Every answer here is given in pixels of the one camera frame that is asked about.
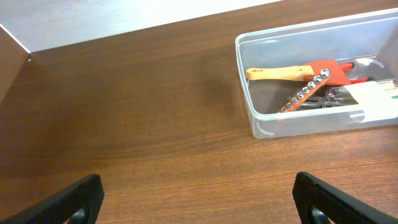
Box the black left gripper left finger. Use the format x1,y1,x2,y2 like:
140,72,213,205
1,174,104,224

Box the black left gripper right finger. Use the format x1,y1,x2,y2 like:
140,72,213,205
292,172,397,224

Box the clear case coloured screwdrivers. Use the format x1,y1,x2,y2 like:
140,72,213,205
322,79,398,124

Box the clear plastic container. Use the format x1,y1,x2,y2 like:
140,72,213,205
235,9,397,139

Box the orange scraper wooden handle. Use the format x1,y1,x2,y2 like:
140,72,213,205
245,60,351,86

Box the red handled side cutters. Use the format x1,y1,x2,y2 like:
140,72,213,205
339,62,375,84

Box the orange black needle-nose pliers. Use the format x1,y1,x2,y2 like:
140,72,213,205
298,96,328,110

